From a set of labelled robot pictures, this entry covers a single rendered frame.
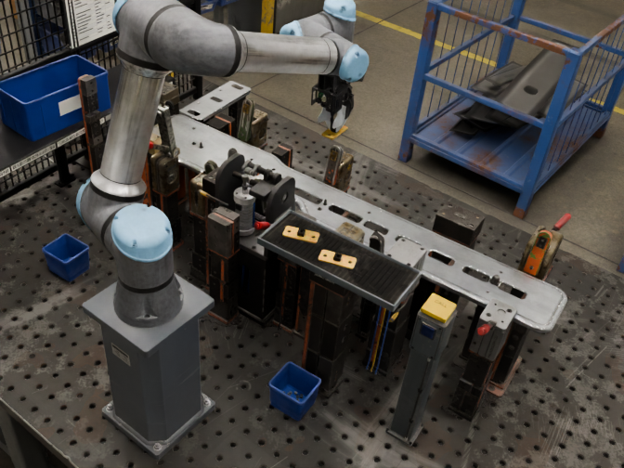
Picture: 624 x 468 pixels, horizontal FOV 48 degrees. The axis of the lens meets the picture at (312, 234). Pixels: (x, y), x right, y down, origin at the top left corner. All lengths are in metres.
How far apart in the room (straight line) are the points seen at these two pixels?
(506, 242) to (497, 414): 0.75
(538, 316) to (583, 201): 2.37
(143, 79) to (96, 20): 1.17
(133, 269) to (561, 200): 3.05
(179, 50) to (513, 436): 1.29
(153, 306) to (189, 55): 0.54
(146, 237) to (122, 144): 0.20
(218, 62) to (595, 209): 3.12
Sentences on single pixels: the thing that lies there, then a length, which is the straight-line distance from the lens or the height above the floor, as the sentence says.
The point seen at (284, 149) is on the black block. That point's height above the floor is 0.99.
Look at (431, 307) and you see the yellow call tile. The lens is 1.55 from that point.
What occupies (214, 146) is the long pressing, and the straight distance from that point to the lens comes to 2.26.
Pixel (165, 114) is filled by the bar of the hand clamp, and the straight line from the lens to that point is 2.04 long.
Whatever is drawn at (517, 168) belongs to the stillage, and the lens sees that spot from 3.98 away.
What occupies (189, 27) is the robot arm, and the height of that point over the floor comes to 1.71.
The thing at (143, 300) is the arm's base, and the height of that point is 1.17.
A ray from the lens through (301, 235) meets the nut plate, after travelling 1.66.
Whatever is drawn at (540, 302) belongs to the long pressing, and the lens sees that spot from 1.90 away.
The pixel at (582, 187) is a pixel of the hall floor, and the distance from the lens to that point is 4.31.
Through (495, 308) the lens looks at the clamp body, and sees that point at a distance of 1.75.
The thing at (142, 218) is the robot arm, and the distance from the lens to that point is 1.45.
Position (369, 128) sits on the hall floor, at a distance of 4.37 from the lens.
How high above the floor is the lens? 2.24
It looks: 40 degrees down
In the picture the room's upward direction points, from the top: 6 degrees clockwise
